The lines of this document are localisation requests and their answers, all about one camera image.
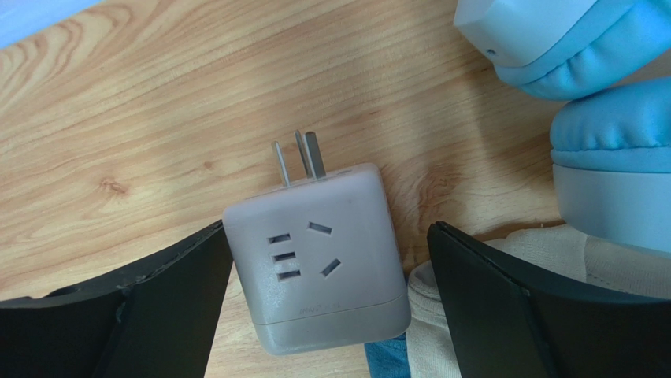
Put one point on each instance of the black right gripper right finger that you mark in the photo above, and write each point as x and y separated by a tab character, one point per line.
510	318

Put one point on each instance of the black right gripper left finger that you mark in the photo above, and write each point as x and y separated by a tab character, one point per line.
154	317

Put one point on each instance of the pinkish cube power adapter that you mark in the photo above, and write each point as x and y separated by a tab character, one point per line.
317	258

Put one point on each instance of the light blue headphones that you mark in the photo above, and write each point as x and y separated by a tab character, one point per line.
610	143

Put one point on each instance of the beige folded t shirt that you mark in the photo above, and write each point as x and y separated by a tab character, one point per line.
562	250

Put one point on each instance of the blue folded t shirt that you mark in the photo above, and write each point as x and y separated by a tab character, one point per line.
388	358

